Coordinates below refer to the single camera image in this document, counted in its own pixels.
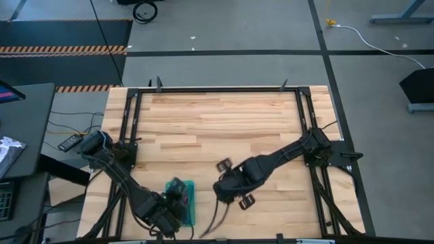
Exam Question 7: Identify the printed magazine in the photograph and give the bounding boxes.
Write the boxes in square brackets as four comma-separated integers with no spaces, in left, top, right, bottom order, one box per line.
[0,136,27,179]

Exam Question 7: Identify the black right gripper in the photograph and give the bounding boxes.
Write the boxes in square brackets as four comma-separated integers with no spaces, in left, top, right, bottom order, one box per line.
[199,158,257,239]

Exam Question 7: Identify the black aluminium table frame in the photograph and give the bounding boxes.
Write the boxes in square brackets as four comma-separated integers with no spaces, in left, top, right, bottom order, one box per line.
[81,86,376,244]

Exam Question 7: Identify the black box on grey stand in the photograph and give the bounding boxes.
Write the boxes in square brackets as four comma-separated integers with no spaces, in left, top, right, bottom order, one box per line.
[399,67,434,114]

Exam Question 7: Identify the white floor cable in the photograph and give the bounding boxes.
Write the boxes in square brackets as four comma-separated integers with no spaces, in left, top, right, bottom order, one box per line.
[334,24,427,70]

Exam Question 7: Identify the yellow cable connector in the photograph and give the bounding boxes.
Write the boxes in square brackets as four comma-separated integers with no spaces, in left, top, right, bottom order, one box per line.
[324,0,337,28]

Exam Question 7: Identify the grey table leg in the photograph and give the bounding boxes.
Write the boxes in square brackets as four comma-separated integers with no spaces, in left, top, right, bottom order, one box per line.
[369,0,434,25]

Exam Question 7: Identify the black hazard-striped floor mat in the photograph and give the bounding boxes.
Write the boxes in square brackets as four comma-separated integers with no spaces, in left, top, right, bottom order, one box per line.
[0,18,134,93]

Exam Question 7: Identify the thin yellow floor wire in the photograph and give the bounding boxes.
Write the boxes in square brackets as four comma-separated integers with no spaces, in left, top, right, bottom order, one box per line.
[46,129,85,136]

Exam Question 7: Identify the black keyboard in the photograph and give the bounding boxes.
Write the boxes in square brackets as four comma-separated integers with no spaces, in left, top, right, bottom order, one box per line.
[0,181,18,222]

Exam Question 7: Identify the computer monitor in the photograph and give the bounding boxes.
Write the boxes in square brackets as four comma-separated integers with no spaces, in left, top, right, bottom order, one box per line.
[0,79,27,104]

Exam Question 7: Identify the long black floor cable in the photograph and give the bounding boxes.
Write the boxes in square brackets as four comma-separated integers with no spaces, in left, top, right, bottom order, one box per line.
[89,0,125,87]

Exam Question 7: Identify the black power strip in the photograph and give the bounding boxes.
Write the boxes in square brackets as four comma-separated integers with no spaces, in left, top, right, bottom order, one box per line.
[57,134,84,153]

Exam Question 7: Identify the grey desk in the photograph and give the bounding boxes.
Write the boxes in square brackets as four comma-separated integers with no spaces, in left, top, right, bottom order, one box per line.
[0,83,56,179]

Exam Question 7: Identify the translucent green plastic bin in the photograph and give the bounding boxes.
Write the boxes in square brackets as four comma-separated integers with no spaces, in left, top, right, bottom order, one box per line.
[165,179,197,227]

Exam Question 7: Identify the coiled black cable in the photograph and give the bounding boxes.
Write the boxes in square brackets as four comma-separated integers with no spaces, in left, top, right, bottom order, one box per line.
[132,1,159,24]

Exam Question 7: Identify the thin black floor wire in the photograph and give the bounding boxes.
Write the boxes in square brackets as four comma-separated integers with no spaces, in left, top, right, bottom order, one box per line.
[50,110,104,135]

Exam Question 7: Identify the dark grey side table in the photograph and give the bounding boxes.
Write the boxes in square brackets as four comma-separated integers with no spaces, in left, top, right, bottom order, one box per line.
[0,171,52,244]

